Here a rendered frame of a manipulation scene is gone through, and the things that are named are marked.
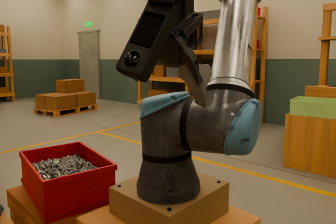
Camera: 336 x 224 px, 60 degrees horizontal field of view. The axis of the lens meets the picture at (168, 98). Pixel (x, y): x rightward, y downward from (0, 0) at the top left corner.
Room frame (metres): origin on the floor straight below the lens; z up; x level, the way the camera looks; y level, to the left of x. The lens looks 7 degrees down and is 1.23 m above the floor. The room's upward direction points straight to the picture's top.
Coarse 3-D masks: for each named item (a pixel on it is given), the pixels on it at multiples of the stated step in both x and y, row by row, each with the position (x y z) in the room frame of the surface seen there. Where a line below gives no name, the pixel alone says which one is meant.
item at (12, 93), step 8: (0, 24) 8.54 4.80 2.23; (0, 32) 8.47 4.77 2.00; (8, 32) 8.62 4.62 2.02; (8, 40) 8.61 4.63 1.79; (8, 48) 8.61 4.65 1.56; (8, 56) 8.63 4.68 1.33; (0, 72) 8.47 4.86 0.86; (0, 88) 8.45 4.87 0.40; (0, 96) 8.33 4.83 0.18; (8, 96) 8.93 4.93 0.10
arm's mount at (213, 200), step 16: (208, 176) 0.73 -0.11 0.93; (112, 192) 0.68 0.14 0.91; (128, 192) 0.65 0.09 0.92; (208, 192) 0.64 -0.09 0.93; (224, 192) 0.67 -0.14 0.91; (112, 208) 0.68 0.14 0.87; (128, 208) 0.63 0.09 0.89; (144, 208) 0.59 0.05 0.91; (160, 208) 0.57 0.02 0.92; (176, 208) 0.57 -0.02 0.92; (192, 208) 0.59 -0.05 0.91; (208, 208) 0.63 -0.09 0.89; (224, 208) 0.68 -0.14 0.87
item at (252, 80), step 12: (204, 12) 5.92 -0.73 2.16; (216, 12) 5.76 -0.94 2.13; (264, 12) 5.52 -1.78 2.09; (204, 24) 6.44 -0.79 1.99; (264, 24) 5.51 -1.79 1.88; (264, 36) 5.51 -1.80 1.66; (192, 48) 6.41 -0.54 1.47; (252, 48) 5.20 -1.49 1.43; (264, 48) 5.50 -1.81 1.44; (252, 60) 5.20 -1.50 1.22; (264, 60) 5.52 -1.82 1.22; (156, 72) 6.84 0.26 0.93; (168, 72) 6.54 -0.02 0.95; (252, 72) 5.19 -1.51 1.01; (264, 72) 5.53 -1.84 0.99; (252, 84) 5.14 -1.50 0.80; (192, 96) 6.15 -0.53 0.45
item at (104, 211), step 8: (104, 208) 0.71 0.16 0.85; (232, 208) 0.71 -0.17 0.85; (80, 216) 0.67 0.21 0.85; (88, 216) 0.67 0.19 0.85; (96, 216) 0.67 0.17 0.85; (104, 216) 0.67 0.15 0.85; (112, 216) 0.67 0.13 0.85; (224, 216) 0.67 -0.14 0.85; (232, 216) 0.67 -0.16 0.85; (240, 216) 0.67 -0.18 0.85; (248, 216) 0.67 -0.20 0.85; (256, 216) 0.67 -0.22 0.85
